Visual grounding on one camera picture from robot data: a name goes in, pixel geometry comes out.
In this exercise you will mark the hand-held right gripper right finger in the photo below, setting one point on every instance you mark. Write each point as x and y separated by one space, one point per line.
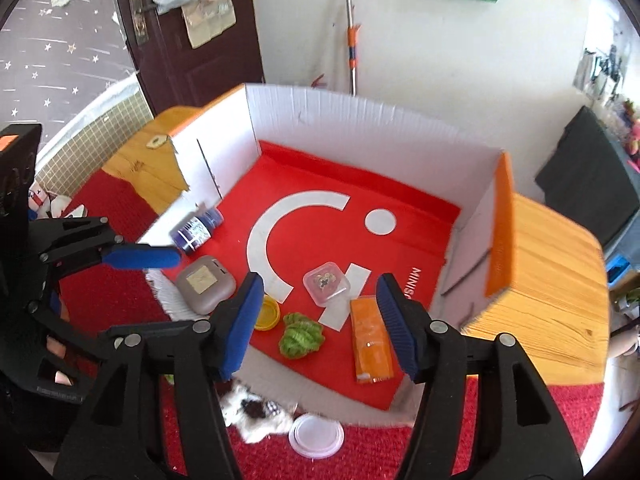
400 330

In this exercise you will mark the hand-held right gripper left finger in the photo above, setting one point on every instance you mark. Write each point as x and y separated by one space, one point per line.
242 320

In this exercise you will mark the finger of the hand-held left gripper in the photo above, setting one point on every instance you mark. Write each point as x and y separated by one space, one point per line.
145 257
56 307

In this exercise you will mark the yellow lid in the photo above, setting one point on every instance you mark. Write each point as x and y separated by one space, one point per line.
267 312

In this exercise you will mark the orange packet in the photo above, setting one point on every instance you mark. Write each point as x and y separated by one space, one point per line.
370 340

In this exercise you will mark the brown plastic case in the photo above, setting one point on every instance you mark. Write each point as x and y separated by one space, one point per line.
202 285

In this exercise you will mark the blue bottle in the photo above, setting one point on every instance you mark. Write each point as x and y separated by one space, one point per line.
195 230

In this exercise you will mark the large green fuzzy scrunchie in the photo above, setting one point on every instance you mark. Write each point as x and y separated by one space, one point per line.
300 337

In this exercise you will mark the clear square plastic box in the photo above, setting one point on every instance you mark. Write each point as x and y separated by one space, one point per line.
325 282

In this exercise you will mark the white plush toy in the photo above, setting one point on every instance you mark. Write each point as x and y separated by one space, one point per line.
250 425

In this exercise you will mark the clear round lid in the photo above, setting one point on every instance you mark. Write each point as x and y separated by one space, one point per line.
316 436

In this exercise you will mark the orange cardboard box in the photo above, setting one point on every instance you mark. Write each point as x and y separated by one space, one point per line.
350 160

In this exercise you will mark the person's left hand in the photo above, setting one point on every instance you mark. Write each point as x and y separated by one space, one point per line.
61 377

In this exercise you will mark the white red toy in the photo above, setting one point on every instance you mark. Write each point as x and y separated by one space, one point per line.
40 200

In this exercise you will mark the small wooden tag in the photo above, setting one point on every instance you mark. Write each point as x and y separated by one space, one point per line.
157 142

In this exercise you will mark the side table with dark cloth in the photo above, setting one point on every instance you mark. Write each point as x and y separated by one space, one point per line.
585 180

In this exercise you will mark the beige hanging organizer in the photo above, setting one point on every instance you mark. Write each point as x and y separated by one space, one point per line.
207 22

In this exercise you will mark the row of bottles and jars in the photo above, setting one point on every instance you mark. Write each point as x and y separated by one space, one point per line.
610 75

